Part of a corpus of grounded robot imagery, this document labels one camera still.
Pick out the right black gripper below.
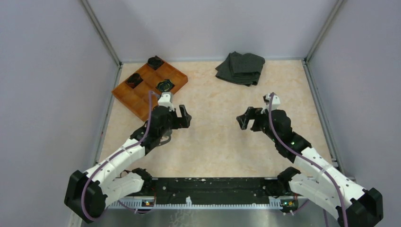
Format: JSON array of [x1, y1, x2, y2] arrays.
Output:
[[237, 106, 279, 143]]

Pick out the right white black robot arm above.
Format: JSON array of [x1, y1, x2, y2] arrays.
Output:
[[236, 107, 384, 227]]

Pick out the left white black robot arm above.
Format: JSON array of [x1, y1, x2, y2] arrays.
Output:
[[64, 105, 192, 223]]

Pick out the black green coiled object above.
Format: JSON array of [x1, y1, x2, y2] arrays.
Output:
[[156, 79, 175, 93]]

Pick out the dark grey folded cloth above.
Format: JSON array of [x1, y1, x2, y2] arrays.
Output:
[[216, 52, 265, 87]]

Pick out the orange compartment tray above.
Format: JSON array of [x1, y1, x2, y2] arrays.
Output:
[[112, 60, 188, 121]]

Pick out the black object left compartment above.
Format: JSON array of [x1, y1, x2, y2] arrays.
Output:
[[125, 73, 143, 88]]

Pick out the black object compartment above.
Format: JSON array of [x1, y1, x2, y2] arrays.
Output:
[[147, 56, 165, 70], [125, 73, 143, 88]]

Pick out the black object back compartment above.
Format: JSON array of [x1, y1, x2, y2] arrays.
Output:
[[147, 56, 165, 70]]

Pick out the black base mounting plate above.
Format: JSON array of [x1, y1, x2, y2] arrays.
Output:
[[131, 177, 300, 207]]

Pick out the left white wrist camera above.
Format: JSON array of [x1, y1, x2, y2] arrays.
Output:
[[157, 92, 174, 112]]

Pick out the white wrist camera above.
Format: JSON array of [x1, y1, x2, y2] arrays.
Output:
[[261, 93, 281, 114], [157, 92, 174, 112]]

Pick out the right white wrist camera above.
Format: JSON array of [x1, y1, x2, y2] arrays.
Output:
[[261, 93, 281, 114]]

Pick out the white cable duct rail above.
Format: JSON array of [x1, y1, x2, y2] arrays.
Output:
[[108, 196, 284, 210]]

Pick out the left aluminium frame post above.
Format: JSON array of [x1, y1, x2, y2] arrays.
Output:
[[79, 0, 122, 68]]

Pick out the aluminium frame post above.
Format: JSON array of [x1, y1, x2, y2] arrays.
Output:
[[79, 0, 122, 68], [304, 0, 347, 64]]

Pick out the right aluminium frame post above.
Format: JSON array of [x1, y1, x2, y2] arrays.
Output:
[[304, 0, 347, 64]]

